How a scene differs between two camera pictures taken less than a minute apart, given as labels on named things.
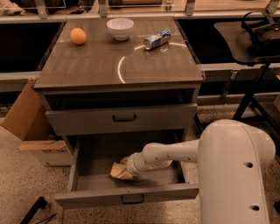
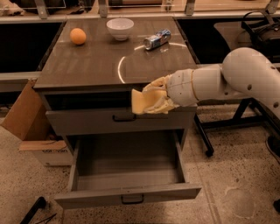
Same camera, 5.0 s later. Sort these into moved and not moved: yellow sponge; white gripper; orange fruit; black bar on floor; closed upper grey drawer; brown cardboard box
Moved: white gripper; yellow sponge
Not moved: orange fruit; black bar on floor; brown cardboard box; closed upper grey drawer
